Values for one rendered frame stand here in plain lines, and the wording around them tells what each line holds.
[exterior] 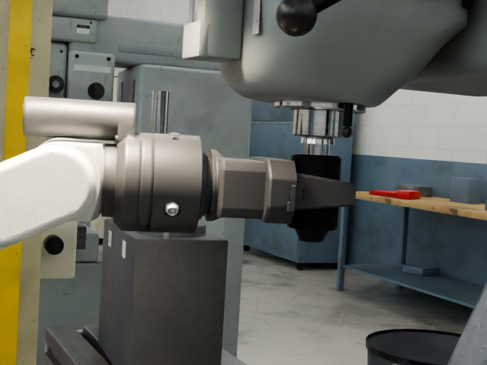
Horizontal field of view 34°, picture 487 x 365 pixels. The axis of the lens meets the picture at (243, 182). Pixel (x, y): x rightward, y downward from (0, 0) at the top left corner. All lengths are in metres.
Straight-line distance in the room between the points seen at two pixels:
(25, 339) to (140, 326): 1.50
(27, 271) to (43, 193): 1.78
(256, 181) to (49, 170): 0.17
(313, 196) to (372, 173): 7.42
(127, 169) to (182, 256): 0.33
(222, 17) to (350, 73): 0.12
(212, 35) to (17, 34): 1.75
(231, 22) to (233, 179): 0.13
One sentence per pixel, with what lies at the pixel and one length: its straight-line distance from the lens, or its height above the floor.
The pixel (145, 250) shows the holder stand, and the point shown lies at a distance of 0.98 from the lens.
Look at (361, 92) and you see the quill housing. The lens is 0.69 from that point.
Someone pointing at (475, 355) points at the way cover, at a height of 1.02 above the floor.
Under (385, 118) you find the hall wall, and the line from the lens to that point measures 8.02.
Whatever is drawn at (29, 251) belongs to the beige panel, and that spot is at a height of 0.91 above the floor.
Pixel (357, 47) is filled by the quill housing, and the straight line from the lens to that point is 0.66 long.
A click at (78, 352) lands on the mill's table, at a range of 1.18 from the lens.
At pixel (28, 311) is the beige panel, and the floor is 0.74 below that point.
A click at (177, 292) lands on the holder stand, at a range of 1.00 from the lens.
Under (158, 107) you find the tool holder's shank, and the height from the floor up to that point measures 1.31.
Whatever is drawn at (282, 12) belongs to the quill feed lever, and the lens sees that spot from 0.58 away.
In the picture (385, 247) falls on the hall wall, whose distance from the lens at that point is 7.93.
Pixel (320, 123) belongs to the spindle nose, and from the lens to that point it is 0.72.
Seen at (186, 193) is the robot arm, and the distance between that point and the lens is 0.68.
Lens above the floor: 1.27
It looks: 3 degrees down
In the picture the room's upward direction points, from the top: 3 degrees clockwise
